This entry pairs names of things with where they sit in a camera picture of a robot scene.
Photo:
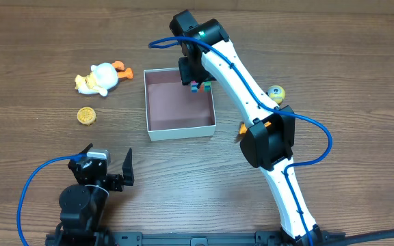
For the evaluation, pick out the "yellow grey face ball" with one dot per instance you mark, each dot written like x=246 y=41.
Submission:
x=276 y=93

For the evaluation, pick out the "white plush duck toy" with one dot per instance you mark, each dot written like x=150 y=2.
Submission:
x=102 y=78

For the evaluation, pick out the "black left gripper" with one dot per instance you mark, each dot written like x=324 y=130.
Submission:
x=111 y=181

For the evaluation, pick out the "white cardboard box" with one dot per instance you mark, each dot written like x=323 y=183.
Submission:
x=172 y=110

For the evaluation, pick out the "orange plush dog toy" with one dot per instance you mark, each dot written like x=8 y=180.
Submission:
x=243 y=129

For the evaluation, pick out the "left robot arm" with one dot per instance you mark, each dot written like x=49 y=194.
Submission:
x=82 y=204

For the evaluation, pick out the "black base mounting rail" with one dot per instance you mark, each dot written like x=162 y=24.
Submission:
x=224 y=239

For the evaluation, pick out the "multicoloured puzzle cube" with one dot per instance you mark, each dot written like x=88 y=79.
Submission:
x=201 y=87

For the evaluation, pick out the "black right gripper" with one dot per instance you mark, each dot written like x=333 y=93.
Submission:
x=190 y=76

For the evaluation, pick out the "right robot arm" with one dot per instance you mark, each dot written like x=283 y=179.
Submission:
x=209 y=55

